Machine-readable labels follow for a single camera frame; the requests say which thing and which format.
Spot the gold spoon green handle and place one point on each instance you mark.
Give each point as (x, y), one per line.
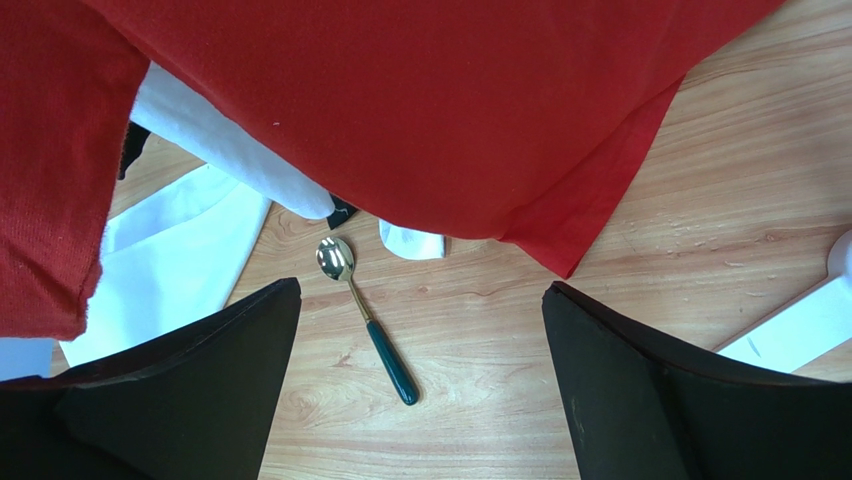
(337, 261)

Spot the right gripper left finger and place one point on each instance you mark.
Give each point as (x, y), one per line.
(196, 403)

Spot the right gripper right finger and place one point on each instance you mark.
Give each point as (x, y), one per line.
(642, 404)

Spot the red t-shirt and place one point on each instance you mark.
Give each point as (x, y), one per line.
(522, 121)

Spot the white flower print t-shirt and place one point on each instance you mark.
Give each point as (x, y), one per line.
(170, 109)

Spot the white cloth napkin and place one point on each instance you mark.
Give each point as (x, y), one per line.
(95, 286)

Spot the metal clothes rack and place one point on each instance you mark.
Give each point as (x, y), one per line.
(806, 328)

